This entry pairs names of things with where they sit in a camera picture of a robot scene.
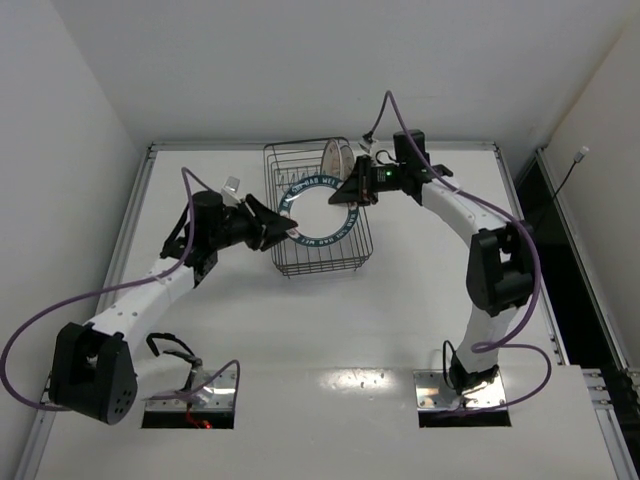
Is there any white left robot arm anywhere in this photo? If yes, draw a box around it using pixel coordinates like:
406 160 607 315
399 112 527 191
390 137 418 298
49 190 298 425

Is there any orange sunburst plate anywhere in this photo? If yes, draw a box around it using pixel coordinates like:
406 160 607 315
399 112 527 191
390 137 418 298
320 139 344 179

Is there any blue rimmed white plate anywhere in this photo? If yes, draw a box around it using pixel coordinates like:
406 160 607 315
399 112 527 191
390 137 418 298
277 174 359 248

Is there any metal base plate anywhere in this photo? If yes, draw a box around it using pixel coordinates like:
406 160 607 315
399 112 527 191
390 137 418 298
413 370 507 413
144 366 238 413

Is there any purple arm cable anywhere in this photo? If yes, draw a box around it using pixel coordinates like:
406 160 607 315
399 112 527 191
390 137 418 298
361 90 553 417
0 166 241 412

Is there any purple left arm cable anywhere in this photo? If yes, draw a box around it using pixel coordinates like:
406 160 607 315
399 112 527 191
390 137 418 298
0 166 241 412

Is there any black wire dish rack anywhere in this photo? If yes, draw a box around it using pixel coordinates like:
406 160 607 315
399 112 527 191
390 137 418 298
263 137 373 277

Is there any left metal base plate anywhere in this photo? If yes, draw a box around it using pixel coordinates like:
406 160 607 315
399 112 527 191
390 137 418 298
144 366 238 413

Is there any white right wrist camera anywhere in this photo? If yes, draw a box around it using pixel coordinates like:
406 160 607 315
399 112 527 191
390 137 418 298
358 131 379 157

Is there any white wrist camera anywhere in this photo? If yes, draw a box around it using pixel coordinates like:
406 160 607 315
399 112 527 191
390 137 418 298
221 176 240 198
358 131 379 157

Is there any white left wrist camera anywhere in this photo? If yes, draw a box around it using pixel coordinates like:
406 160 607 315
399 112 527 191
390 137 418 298
221 176 240 198

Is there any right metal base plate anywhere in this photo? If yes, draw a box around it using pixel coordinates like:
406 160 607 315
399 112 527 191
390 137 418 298
413 370 507 413

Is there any aluminium frame rail right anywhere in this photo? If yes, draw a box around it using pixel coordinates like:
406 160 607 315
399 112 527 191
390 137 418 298
518 155 639 478

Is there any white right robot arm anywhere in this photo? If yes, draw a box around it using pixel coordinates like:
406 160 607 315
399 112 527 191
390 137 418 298
328 129 534 394

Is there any white plate with grey motif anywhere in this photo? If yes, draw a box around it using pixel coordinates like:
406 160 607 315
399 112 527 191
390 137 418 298
340 144 355 179

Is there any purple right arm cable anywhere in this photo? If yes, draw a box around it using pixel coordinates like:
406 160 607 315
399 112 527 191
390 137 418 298
361 90 553 417

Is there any aluminium frame rail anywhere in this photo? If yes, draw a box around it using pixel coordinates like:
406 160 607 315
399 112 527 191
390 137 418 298
518 155 639 478
13 146 155 479

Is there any black cable with white plug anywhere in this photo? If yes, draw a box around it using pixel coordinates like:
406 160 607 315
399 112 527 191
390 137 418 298
552 145 589 201

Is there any aluminium frame rail left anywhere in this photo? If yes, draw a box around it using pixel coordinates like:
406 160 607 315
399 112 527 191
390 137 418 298
13 146 155 479

